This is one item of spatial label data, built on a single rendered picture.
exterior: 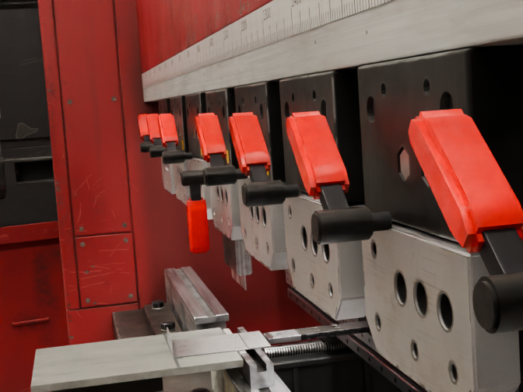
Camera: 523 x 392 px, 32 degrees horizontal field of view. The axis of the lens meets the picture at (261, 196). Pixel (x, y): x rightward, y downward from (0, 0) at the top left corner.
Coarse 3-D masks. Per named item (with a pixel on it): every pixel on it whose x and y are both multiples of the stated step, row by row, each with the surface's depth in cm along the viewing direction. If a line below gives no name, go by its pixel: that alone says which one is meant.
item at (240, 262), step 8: (224, 240) 127; (232, 240) 121; (240, 240) 119; (224, 248) 128; (232, 248) 121; (240, 248) 119; (224, 256) 128; (232, 256) 122; (240, 256) 119; (248, 256) 119; (232, 264) 122; (240, 264) 119; (248, 264) 119; (232, 272) 129; (240, 272) 119; (248, 272) 119; (240, 280) 122
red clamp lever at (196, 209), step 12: (192, 180) 105; (192, 192) 106; (192, 204) 106; (204, 204) 106; (192, 216) 106; (204, 216) 106; (192, 228) 106; (204, 228) 106; (192, 240) 106; (204, 240) 106; (204, 252) 107
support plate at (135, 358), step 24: (192, 336) 129; (48, 360) 122; (72, 360) 121; (96, 360) 120; (120, 360) 120; (144, 360) 119; (168, 360) 118; (192, 360) 117; (216, 360) 116; (240, 360) 116; (48, 384) 111; (72, 384) 112; (96, 384) 112
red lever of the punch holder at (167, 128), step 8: (160, 120) 131; (168, 120) 130; (160, 128) 129; (168, 128) 129; (168, 136) 128; (176, 136) 128; (168, 144) 127; (176, 144) 128; (168, 152) 125; (176, 152) 126; (184, 152) 126; (168, 160) 125; (176, 160) 126; (184, 160) 126
